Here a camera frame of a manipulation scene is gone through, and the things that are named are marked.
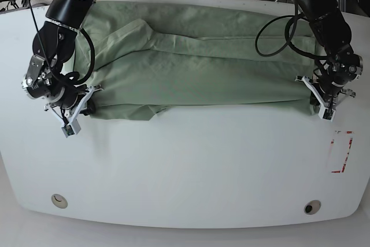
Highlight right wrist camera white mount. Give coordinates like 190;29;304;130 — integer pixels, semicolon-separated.
44;85;103;138

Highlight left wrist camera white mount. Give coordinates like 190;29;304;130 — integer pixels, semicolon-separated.
295;76;356;121

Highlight green T-shirt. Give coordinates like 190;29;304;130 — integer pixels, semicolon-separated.
84;1;318;121

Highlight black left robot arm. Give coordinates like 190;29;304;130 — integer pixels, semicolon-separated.
285;0;363;103

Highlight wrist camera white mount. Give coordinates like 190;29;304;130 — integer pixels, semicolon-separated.
295;76;356;121
44;85;103;138

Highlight red tape rectangle marker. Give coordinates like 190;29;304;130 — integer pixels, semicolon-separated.
327;130;354;174

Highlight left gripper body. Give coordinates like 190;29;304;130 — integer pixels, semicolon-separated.
314;47;363;93

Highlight right table grommet hole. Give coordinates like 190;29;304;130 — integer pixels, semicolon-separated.
304;200;321;215

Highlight table grommet hole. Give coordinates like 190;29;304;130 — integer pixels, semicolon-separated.
304;200;321;215
51;194;68;209

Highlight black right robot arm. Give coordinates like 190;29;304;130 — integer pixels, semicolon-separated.
23;0;96;115

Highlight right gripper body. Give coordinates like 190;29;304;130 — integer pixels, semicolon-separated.
21;54;87;110

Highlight left table grommet hole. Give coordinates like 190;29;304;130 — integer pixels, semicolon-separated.
51;194;68;209

